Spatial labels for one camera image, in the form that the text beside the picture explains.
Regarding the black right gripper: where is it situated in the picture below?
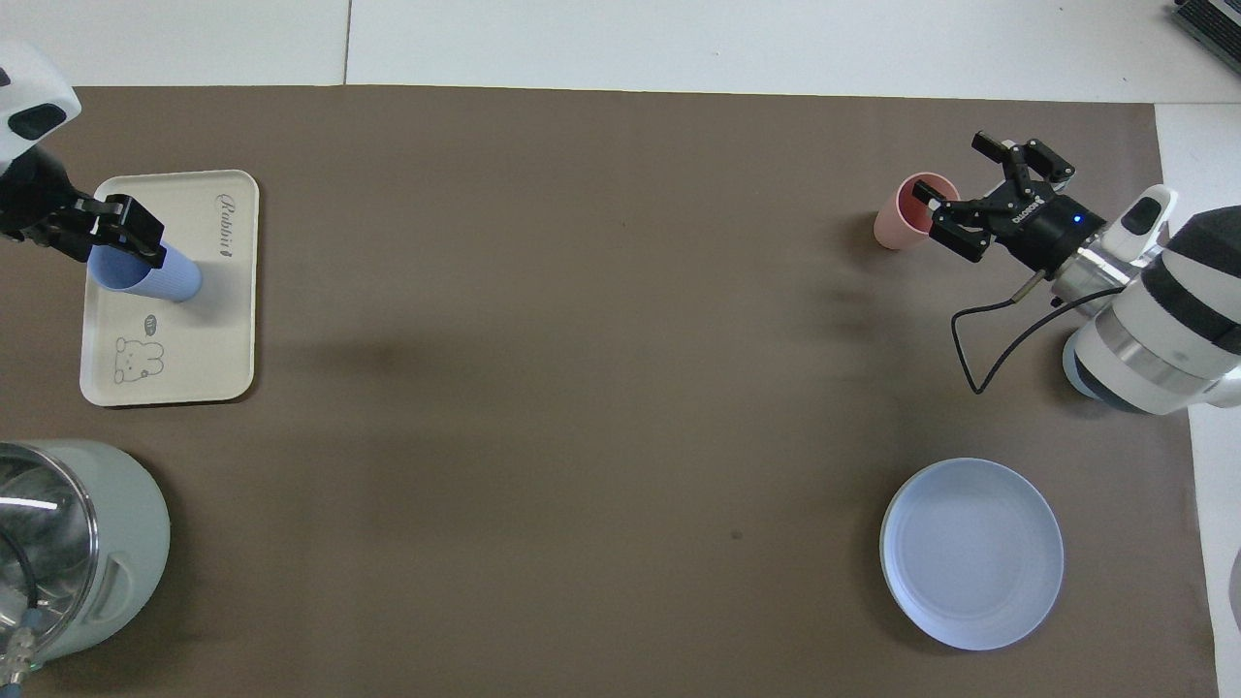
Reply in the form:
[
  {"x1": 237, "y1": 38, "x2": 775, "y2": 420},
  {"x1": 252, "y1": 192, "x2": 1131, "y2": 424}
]
[{"x1": 911, "y1": 131, "x2": 1106, "y2": 272}]

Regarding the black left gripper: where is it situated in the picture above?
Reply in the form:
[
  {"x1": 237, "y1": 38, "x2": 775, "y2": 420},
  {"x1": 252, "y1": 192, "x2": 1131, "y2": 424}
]
[{"x1": 0, "y1": 145, "x2": 168, "y2": 270}]

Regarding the blue ribbed cup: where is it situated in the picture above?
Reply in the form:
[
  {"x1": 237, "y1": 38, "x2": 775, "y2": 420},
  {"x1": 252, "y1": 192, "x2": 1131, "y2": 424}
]
[{"x1": 87, "y1": 240, "x2": 203, "y2": 303}]

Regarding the pink cup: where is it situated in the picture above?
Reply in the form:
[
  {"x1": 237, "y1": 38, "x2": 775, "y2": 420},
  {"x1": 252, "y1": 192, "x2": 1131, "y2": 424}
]
[{"x1": 874, "y1": 173, "x2": 961, "y2": 251}]

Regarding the cream rabbit print tray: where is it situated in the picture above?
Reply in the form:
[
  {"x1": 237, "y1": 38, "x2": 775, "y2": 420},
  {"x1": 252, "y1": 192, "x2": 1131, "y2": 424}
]
[{"x1": 80, "y1": 170, "x2": 261, "y2": 407}]

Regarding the light blue bowl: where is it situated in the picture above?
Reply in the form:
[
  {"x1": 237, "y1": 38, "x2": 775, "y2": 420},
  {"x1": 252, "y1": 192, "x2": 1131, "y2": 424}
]
[{"x1": 1062, "y1": 334, "x2": 1106, "y2": 400}]

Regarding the grey ribbed device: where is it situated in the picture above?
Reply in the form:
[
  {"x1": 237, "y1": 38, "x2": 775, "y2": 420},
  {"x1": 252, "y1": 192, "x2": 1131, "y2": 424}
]
[{"x1": 1170, "y1": 0, "x2": 1241, "y2": 69}]

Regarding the pale green cooking pot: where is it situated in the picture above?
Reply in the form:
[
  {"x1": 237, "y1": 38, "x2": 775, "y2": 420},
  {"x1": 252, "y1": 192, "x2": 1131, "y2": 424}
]
[{"x1": 0, "y1": 439, "x2": 172, "y2": 680}]

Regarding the blue plate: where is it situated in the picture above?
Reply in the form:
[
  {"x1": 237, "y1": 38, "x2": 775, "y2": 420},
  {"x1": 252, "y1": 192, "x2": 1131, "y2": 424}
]
[{"x1": 879, "y1": 458, "x2": 1065, "y2": 651}]

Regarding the brown table mat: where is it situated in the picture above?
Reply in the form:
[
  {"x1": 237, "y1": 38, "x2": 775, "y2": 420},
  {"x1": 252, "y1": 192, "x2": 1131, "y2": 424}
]
[{"x1": 0, "y1": 85, "x2": 1221, "y2": 698}]

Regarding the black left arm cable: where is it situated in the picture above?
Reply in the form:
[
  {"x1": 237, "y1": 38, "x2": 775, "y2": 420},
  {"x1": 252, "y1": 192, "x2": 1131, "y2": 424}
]
[{"x1": 0, "y1": 553, "x2": 42, "y2": 698}]

